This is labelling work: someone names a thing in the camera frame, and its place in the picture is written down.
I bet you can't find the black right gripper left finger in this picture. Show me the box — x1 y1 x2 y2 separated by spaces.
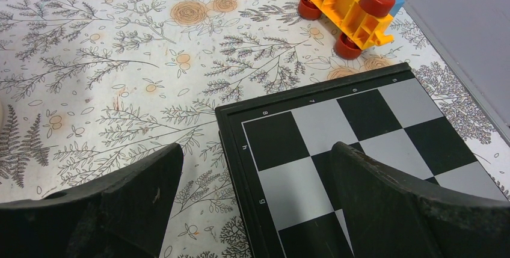
1 143 183 257

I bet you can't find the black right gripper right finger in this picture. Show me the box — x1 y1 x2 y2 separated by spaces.
330 142 509 257

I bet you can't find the black white checkerboard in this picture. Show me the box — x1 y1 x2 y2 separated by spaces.
215 63 508 257

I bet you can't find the floral patterned table mat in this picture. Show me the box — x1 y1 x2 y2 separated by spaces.
1 0 509 257

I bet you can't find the orange red toy car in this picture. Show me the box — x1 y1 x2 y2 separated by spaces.
298 0 402 60

